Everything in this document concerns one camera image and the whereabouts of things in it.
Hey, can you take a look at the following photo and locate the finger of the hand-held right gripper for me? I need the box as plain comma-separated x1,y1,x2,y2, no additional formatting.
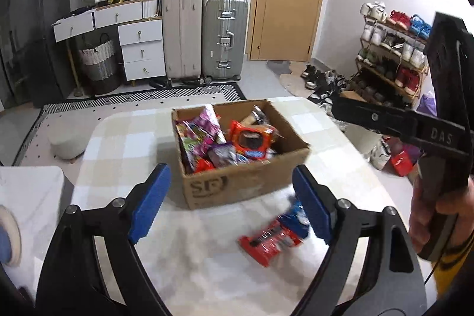
331,96,419,144

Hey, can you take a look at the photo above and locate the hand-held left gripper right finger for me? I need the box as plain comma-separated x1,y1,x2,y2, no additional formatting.
292,164,428,316

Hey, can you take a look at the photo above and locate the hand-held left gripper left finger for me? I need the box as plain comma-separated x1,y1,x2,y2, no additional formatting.
35,163,173,316

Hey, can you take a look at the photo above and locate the blue snack packet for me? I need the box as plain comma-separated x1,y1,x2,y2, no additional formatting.
279,199,312,239

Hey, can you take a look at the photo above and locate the brown cardboard box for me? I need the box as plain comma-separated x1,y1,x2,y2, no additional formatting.
171,99,311,210

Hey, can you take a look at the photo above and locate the person's right forearm yellow sleeve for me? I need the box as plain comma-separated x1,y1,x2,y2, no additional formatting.
431,246,474,298

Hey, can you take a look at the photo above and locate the person's right hand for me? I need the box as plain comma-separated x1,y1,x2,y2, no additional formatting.
409,175,474,257

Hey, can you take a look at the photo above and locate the purple plastic bag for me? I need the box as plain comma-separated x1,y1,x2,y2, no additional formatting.
422,90,438,117

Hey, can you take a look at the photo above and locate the pair of white sneakers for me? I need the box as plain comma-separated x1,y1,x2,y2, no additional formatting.
370,140,392,170

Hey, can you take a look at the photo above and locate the wooden shoe rack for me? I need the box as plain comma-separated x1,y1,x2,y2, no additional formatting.
353,1,432,105

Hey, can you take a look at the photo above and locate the red bag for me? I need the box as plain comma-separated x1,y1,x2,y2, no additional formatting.
389,149,416,177

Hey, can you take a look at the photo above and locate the checkered tablecloth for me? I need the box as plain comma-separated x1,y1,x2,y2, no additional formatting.
70,97,411,316

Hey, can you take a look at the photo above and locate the group of assorted shoes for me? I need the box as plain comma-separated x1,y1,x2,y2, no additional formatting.
357,1,433,96

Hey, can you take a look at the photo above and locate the pile of dark sneakers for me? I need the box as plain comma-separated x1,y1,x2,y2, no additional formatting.
300,64,356,104

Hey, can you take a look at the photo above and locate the small red snack packet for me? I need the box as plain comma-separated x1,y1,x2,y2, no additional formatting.
194,158,215,174

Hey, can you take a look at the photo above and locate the green purple snack packet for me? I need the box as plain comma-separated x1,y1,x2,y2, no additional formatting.
176,120,208,172

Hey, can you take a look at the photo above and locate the dark purple snack packet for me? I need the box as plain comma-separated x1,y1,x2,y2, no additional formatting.
207,144,238,169

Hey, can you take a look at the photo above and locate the orange snack packet dark circle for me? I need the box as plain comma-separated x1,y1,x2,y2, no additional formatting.
228,120,278,161

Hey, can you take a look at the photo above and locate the round white stool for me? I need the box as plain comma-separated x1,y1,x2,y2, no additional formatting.
49,120,89,163

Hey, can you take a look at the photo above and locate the grey floor mat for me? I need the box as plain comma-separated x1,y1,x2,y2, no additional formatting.
267,60,293,74

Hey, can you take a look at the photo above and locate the black white patterned rug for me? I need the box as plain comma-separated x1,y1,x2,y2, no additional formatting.
0,83,247,169

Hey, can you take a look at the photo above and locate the round white blue object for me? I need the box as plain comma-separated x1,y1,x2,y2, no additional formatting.
0,205,23,267

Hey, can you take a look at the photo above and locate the grey white woven basket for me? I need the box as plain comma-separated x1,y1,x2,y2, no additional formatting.
78,35,121,94

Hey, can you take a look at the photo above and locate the white drawer desk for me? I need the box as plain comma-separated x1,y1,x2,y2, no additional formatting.
54,0,166,81

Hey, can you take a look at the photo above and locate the silver suitcase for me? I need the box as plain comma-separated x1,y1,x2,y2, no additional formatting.
202,0,249,81

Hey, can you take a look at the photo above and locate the beige suitcase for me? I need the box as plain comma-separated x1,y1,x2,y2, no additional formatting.
162,0,203,80

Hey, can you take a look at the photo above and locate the dark refrigerator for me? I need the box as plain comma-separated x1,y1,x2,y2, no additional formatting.
0,0,73,109

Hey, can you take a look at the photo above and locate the wooden handle broom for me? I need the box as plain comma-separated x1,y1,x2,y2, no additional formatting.
67,42,85,96

